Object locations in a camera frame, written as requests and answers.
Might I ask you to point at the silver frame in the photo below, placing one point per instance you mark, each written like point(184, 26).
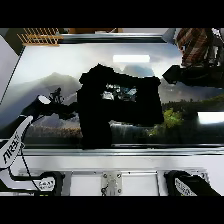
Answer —
point(133, 160)

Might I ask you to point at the heap of clothes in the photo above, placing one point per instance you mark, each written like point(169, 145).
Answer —
point(216, 46)

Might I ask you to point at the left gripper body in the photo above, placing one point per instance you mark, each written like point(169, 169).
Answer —
point(67, 111)

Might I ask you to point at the brown clothes hanger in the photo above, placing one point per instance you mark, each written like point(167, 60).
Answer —
point(40, 36)

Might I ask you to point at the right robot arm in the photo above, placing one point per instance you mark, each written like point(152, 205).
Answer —
point(186, 185)

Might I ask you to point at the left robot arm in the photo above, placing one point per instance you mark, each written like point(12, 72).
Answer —
point(14, 146)

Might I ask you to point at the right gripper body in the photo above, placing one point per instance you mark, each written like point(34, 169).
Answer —
point(172, 75)

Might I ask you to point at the black garment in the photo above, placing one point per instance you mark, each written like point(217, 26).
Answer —
point(96, 113)

